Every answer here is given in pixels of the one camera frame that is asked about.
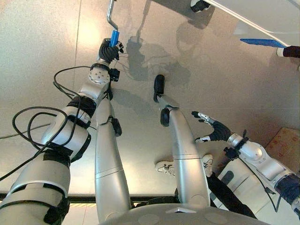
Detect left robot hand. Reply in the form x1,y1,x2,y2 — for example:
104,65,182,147
98,38,125,64

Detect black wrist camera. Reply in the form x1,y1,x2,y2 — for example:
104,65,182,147
223,146,240,161
110,68,121,83

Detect person's foot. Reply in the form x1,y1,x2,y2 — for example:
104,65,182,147
276,45,300,58

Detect bed crank handle blue grip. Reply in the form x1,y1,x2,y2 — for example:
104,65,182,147
106,0,120,47

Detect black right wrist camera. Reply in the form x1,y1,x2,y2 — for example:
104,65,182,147
223,146,240,161

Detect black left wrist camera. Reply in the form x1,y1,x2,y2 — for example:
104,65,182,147
110,68,121,83

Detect black bed caster wheel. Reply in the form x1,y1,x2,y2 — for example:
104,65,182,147
190,0,211,13

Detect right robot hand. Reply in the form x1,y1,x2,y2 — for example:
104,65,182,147
191,111,232,143

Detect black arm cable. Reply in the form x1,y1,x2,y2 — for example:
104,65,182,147
0,66,95,181
243,161,283,213

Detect silver right robot leg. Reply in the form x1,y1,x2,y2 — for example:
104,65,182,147
153,74,211,210

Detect person's white shoe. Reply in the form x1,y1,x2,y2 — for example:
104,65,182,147
201,153,215,178
155,160,177,177

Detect silver robot torso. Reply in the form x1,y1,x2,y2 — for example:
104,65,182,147
100,203,270,225

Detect person's leg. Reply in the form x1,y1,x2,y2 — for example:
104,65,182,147
206,174,258,220

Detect blue bed pedal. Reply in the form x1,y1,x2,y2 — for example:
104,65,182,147
240,37,286,49

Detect white equipment housing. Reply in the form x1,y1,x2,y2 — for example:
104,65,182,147
210,158,294,212

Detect pink patterned box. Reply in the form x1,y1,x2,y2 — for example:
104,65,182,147
264,127,300,174

